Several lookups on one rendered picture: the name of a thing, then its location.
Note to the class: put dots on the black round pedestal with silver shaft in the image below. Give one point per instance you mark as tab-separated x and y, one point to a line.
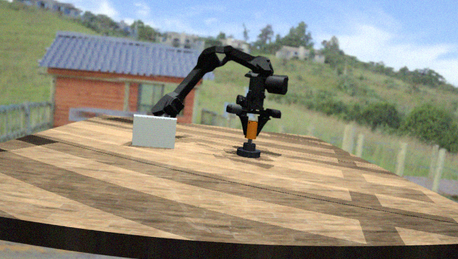
248	150

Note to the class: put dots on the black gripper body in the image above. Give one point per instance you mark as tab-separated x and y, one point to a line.
255	101

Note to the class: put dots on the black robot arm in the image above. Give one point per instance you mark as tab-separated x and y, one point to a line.
261	78

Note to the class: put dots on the orange knob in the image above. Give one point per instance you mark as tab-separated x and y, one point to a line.
251	130

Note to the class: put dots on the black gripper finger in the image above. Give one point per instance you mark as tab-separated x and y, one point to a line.
244	122
261	122

